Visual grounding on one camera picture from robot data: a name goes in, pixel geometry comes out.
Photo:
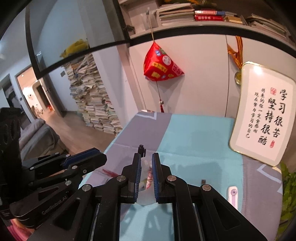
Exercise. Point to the clear acrylic holder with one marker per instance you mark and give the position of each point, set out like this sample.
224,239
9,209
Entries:
150,22

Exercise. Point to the wall light switch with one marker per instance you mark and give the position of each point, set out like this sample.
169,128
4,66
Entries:
63,74

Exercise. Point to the green potted plant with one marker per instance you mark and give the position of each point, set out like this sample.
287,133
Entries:
289,197

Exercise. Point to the grey door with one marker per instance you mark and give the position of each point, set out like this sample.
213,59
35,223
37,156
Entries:
55,97

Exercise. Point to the red hardcover books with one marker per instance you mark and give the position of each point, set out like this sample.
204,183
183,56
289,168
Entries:
208,18

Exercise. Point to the teal grey tablecloth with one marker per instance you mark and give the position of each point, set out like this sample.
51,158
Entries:
196,150

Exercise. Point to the white purple correction tape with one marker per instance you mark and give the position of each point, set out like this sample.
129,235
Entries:
234,197

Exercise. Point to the framed calligraphy sign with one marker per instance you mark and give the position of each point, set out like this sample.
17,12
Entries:
259,111

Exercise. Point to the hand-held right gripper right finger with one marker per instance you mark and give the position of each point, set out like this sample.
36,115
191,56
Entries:
154,173

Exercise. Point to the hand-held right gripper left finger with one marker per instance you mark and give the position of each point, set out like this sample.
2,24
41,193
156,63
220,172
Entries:
138,171

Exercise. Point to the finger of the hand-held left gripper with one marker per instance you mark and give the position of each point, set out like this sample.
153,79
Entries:
92,163
81,155

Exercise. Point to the tall pile of books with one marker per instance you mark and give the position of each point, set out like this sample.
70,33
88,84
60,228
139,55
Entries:
97,104

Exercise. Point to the orange pen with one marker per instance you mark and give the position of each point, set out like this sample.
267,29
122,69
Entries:
149,178

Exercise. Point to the yellow plastic bag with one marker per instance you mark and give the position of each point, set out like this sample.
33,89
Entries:
76,46

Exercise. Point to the stack of flat grey books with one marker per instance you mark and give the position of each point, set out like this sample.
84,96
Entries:
266,24

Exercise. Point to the red pyramid hanging ornament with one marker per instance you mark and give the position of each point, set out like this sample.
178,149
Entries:
159,62

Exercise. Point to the grey bookshelf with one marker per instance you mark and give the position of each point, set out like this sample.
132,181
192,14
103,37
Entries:
185,26

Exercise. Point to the clear plastic pencil bag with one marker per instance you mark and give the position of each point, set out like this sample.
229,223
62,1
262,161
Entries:
145,197

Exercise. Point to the grey sofa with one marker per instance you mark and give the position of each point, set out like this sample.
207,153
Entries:
39,136

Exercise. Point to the small stack of dark books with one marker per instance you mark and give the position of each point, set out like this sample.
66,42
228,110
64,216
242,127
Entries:
234,18

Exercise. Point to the stack of flat magazines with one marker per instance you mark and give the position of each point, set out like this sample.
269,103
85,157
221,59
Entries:
175,16

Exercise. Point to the dark glass cabinet door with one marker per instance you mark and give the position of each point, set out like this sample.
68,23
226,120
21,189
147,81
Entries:
57,27

